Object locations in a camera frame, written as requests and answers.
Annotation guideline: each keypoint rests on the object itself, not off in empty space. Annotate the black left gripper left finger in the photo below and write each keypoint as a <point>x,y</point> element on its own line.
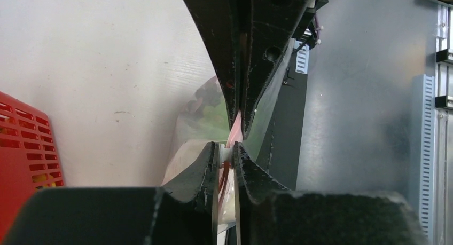
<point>194,200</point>

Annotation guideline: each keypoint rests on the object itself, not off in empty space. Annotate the clear zip top bag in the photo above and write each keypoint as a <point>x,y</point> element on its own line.
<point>204,119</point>

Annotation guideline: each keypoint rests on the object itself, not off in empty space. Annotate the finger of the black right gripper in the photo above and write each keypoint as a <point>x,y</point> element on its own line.
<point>217,25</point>
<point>271,25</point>

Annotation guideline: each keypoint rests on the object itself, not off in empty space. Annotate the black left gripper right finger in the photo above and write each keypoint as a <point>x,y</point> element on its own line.
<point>263,205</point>

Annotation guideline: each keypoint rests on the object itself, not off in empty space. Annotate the white bag zipper slider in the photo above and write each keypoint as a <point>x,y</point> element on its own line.
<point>225,156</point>

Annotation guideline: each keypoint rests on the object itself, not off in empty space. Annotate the red plastic shopping basket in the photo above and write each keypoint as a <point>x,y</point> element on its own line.
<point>29,157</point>

